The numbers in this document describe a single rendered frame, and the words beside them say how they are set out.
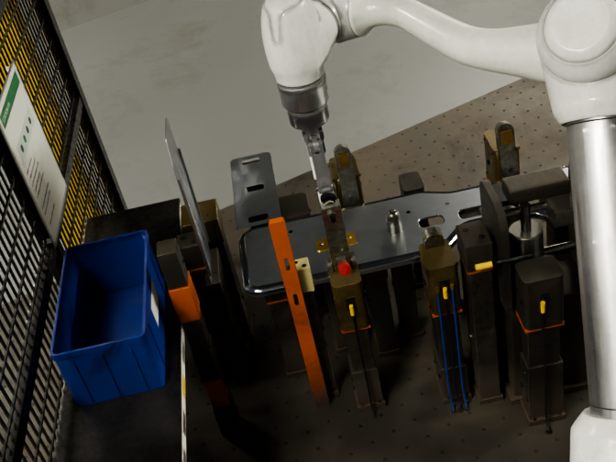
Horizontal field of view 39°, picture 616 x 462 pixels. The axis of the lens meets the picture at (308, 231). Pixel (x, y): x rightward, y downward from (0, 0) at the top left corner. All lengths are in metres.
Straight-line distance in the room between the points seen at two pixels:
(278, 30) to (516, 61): 0.41
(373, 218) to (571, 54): 0.86
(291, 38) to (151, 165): 2.76
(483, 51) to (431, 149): 1.22
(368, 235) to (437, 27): 0.53
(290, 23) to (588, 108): 0.58
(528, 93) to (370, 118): 1.46
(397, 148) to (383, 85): 1.81
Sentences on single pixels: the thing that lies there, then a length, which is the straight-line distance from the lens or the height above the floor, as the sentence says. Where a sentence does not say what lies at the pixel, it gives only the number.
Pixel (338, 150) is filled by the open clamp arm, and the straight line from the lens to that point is 1.90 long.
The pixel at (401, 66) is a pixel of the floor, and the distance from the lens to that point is 4.58.
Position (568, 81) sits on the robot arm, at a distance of 1.16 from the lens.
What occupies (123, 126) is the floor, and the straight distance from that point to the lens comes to 4.64.
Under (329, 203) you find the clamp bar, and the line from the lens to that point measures 1.58.
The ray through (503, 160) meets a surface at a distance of 1.96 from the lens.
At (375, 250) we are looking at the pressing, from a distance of 1.79.
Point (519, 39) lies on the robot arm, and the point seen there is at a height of 1.50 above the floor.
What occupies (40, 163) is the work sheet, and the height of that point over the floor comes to 1.27.
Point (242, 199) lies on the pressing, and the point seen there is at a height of 1.00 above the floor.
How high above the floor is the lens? 2.13
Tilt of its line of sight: 37 degrees down
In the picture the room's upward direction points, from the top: 13 degrees counter-clockwise
